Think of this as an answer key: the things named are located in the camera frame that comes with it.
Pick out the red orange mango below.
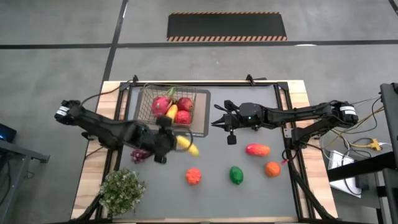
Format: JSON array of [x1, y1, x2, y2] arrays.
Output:
[[245, 142, 271, 157]]

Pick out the pink dragon fruit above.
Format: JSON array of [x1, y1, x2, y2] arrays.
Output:
[[150, 87, 175, 118]]

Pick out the black aluminium table frame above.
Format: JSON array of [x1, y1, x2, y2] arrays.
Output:
[[71, 74, 340, 224]]

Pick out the yellow power splitter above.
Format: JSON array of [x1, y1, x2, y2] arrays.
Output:
[[350, 138, 382, 152]]

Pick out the yellow banana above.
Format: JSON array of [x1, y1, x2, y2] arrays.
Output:
[[175, 134, 201, 157]]

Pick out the black workstation frame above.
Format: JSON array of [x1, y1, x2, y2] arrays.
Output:
[[326, 82, 398, 224]]

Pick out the small ribbed orange fruit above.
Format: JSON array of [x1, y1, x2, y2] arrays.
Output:
[[185, 167, 203, 186]]

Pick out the yellow mango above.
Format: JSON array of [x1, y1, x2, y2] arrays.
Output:
[[165, 104, 179, 121]]

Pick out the grey table mat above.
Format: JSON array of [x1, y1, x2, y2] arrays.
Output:
[[119, 84, 299, 219]]

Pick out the black computer blue light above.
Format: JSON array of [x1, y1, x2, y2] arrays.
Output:
[[0, 123, 17, 144]]

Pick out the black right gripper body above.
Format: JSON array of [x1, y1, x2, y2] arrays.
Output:
[[222, 100, 265, 131]]

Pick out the white box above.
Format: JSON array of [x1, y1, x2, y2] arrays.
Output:
[[328, 149, 363, 198]]

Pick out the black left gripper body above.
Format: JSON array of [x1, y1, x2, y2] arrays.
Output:
[[132, 123, 177, 156]]

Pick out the green potted plant white flowers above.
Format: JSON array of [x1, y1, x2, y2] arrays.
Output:
[[98, 167, 148, 218]]

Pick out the red apple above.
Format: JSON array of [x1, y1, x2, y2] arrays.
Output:
[[177, 96, 194, 112]]

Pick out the black floor mat hazard stripes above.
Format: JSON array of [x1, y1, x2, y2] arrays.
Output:
[[166, 11, 288, 42]]

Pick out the wire basket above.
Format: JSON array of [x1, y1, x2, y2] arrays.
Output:
[[133, 83, 198, 129]]

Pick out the orange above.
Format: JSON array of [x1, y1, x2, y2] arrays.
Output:
[[264, 161, 282, 179]]

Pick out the green lime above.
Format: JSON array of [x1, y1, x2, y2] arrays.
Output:
[[229, 166, 244, 186]]

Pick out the red bell pepper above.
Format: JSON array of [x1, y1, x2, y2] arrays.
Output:
[[174, 110, 193, 126]]

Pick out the grey metal desk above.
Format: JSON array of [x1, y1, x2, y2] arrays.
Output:
[[0, 139, 50, 224]]

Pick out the purple red grape bunch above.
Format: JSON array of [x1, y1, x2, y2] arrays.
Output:
[[130, 148, 154, 165]]

